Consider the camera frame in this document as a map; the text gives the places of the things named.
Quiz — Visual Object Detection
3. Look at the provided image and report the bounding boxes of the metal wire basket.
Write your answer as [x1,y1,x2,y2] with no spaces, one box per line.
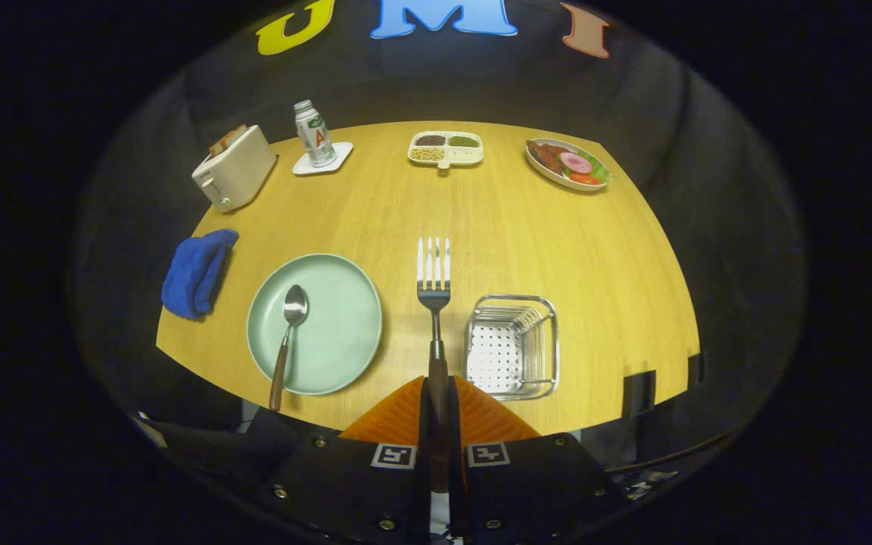
[465,294,560,400]

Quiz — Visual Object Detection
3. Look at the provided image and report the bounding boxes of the pale green plate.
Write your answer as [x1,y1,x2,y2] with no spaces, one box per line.
[246,253,384,396]

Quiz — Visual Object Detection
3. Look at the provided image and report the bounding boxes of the white divided dish with beans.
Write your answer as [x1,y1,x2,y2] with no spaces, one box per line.
[407,131,484,170]

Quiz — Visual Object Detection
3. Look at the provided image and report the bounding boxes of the white drink bottle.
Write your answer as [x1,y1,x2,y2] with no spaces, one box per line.
[294,100,337,168]

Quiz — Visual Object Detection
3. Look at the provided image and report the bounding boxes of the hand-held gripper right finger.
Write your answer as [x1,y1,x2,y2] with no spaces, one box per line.
[447,376,611,540]

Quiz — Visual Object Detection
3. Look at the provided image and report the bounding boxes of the wooden-handled metal fork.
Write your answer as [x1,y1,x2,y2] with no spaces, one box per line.
[416,237,452,493]

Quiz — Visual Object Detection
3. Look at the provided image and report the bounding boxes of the white square coaster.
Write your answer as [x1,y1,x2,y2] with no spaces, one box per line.
[292,142,353,176]

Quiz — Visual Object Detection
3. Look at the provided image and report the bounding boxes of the white toaster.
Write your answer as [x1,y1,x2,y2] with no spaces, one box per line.
[192,125,279,213]

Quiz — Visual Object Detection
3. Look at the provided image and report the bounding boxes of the white plate of food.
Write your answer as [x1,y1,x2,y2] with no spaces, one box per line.
[525,138,612,192]

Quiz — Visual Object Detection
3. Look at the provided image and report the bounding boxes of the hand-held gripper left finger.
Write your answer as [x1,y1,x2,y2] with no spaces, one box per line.
[266,376,431,540]

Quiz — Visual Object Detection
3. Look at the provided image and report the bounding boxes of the blue cloth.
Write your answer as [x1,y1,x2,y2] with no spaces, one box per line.
[160,229,240,320]

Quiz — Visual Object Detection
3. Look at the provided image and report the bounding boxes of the wooden-handled metal spoon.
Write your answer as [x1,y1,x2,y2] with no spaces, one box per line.
[269,285,309,412]

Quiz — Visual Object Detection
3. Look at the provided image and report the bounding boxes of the toast slice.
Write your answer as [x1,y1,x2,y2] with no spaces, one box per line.
[209,125,249,157]

